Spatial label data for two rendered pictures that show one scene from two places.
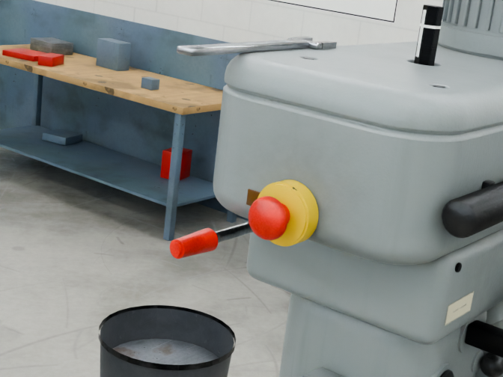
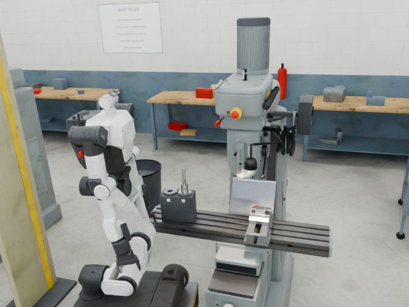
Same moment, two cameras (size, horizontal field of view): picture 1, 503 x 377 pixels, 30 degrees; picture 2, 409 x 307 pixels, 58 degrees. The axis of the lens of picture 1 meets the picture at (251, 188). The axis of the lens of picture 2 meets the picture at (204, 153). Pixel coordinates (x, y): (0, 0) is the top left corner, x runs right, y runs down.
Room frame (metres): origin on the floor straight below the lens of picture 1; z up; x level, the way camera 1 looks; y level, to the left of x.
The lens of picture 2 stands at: (-0.90, 0.70, 2.29)
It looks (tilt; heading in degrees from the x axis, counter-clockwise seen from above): 22 degrees down; 342
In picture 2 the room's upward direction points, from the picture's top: 2 degrees counter-clockwise
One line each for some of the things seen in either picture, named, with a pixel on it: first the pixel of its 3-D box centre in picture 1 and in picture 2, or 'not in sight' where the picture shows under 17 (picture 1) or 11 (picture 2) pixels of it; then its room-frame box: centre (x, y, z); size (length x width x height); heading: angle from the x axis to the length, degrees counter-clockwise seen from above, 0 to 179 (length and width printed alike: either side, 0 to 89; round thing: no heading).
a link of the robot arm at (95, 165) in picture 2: not in sight; (100, 173); (0.87, 0.69, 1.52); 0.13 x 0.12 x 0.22; 153
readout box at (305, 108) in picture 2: not in sight; (305, 114); (1.07, -0.62, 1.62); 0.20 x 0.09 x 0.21; 144
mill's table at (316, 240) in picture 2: not in sight; (234, 228); (1.05, -0.12, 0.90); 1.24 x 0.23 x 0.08; 54
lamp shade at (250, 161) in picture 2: not in sight; (251, 162); (0.81, -0.11, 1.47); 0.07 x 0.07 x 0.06
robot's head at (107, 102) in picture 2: not in sight; (109, 102); (1.06, 0.59, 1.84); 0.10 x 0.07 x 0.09; 153
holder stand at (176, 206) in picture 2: not in sight; (178, 204); (1.26, 0.21, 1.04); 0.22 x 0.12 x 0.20; 62
